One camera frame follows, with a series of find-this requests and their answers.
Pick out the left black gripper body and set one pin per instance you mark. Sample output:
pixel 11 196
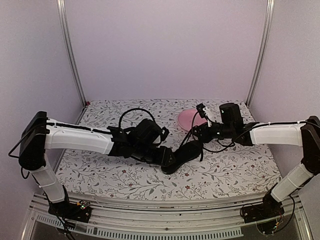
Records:
pixel 152 158

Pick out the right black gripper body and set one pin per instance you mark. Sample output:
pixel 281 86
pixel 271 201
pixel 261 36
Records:
pixel 208 137

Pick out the black shoe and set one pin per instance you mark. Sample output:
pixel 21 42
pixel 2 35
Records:
pixel 172 168

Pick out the black shoelace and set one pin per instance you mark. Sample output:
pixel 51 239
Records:
pixel 190 148

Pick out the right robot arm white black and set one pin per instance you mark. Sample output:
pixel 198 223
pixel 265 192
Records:
pixel 304 134

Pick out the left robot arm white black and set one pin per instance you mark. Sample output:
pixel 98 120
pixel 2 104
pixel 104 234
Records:
pixel 142 143

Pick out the pink plate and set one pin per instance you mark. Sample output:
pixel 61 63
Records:
pixel 185 118

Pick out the floral patterned table mat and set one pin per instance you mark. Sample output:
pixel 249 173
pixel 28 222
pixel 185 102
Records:
pixel 222 170

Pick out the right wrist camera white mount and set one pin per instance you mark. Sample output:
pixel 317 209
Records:
pixel 205 113

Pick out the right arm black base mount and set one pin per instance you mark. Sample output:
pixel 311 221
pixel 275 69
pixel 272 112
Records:
pixel 258 212

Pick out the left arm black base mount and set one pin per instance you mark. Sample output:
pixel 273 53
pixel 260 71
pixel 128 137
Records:
pixel 71 211

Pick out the right aluminium frame post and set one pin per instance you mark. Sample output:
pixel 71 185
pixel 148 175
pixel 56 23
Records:
pixel 267 25

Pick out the aluminium frame post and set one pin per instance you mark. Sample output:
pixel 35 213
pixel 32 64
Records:
pixel 267 25
pixel 62 13

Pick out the left aluminium frame post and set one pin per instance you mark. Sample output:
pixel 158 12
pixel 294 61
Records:
pixel 62 13

